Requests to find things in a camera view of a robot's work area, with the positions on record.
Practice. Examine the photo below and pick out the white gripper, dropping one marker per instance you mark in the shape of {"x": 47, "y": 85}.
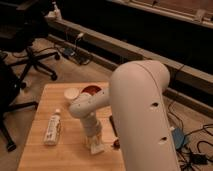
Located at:
{"x": 94, "y": 140}

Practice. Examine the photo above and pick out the white sponge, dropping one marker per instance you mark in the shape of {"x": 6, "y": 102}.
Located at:
{"x": 97, "y": 148}

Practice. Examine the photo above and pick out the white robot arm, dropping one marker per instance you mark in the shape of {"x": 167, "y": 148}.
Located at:
{"x": 135, "y": 96}

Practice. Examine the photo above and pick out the black remote control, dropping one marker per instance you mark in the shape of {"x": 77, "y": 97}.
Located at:
{"x": 113, "y": 125}

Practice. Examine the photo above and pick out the white plastic bottle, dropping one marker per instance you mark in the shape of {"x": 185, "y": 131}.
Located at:
{"x": 53, "y": 129}

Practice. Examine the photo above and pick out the red bowl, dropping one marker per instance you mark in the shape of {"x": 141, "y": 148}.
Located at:
{"x": 92, "y": 89}

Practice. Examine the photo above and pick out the white paper cup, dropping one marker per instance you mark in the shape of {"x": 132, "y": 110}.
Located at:
{"x": 71, "y": 94}

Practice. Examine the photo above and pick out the blue power box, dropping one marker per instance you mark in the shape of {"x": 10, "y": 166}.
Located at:
{"x": 179, "y": 138}

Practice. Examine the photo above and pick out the black office chair left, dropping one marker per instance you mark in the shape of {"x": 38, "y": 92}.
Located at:
{"x": 10, "y": 86}

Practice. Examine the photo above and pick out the black office chair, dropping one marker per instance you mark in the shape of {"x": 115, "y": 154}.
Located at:
{"x": 21, "y": 22}
{"x": 10, "y": 86}

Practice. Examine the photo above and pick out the white spray bottle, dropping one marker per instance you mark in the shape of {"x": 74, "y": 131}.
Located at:
{"x": 57, "y": 11}

